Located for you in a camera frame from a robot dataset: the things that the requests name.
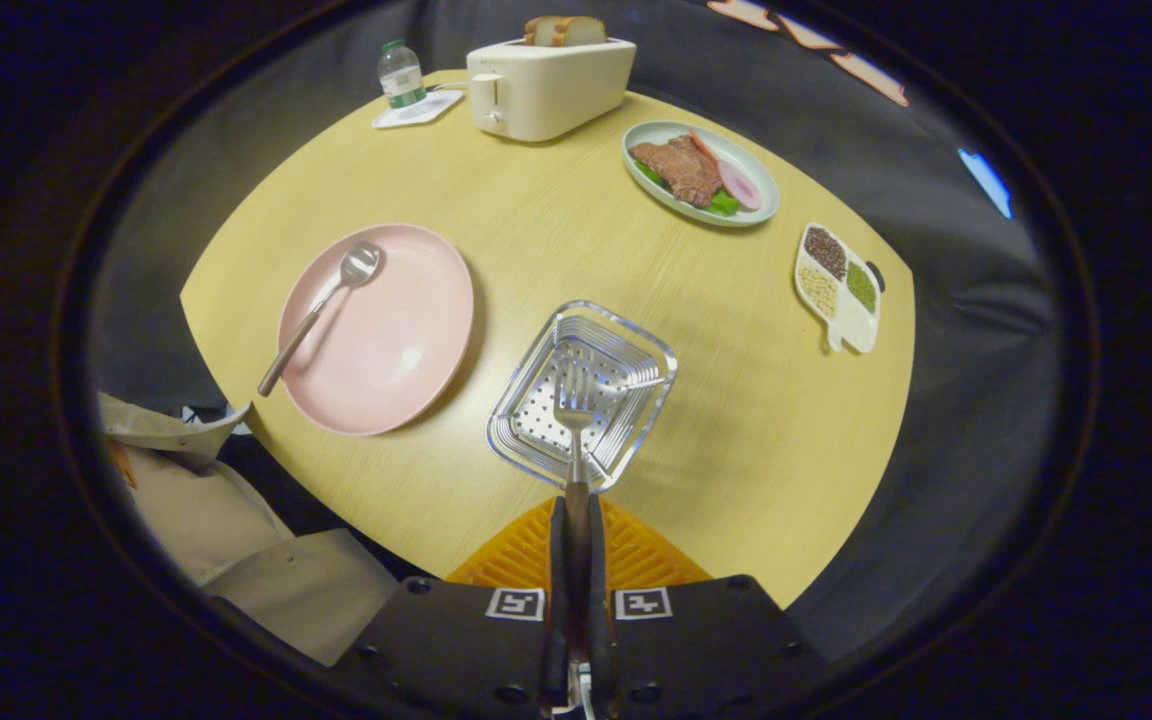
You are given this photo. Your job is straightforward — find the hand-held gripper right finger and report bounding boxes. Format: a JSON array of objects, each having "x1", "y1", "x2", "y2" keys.
[{"x1": 586, "y1": 495, "x2": 829, "y2": 720}]

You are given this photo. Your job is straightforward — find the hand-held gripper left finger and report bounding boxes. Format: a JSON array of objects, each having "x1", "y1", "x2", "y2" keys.
[{"x1": 331, "y1": 495, "x2": 572, "y2": 720}]

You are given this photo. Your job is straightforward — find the metal fork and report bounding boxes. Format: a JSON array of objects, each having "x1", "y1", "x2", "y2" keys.
[{"x1": 551, "y1": 360, "x2": 599, "y2": 716}]

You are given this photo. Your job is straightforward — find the metal spoon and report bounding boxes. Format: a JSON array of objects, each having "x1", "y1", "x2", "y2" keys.
[{"x1": 257, "y1": 240, "x2": 384, "y2": 398}]

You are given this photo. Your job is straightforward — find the person's beige jacket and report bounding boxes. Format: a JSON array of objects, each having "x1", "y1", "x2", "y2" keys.
[{"x1": 96, "y1": 392, "x2": 399, "y2": 668}]

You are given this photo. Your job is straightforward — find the clear drain basket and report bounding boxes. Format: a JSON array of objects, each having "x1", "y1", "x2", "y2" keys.
[{"x1": 486, "y1": 300, "x2": 679, "y2": 494}]

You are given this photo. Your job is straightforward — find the pink plate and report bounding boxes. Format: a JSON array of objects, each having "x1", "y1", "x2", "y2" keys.
[{"x1": 278, "y1": 223, "x2": 475, "y2": 437}]

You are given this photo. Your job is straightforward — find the white divided grain dish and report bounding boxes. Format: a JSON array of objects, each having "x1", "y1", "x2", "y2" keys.
[{"x1": 794, "y1": 222, "x2": 883, "y2": 354}]

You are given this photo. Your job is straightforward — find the green lettuce leaf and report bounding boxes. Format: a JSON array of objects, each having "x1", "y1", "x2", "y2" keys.
[{"x1": 636, "y1": 160, "x2": 742, "y2": 218}]

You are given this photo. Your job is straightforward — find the pink ham slice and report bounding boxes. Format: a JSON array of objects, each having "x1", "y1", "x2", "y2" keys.
[{"x1": 716, "y1": 158, "x2": 763, "y2": 212}]

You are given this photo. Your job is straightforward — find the brown meat slice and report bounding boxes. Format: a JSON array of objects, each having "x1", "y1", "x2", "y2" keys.
[{"x1": 629, "y1": 135, "x2": 724, "y2": 209}]

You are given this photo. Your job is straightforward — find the light green plate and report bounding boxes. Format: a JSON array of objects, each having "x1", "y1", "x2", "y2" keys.
[{"x1": 622, "y1": 120, "x2": 781, "y2": 229}]

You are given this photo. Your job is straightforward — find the white square coaster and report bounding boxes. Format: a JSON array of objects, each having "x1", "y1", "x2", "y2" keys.
[{"x1": 372, "y1": 88, "x2": 465, "y2": 130}]

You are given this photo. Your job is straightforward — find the white toaster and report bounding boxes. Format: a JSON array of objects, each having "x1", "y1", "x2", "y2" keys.
[{"x1": 466, "y1": 37, "x2": 637, "y2": 143}]

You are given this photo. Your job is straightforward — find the clear water bottle green cap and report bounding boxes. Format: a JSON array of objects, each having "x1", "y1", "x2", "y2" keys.
[{"x1": 378, "y1": 38, "x2": 427, "y2": 109}]

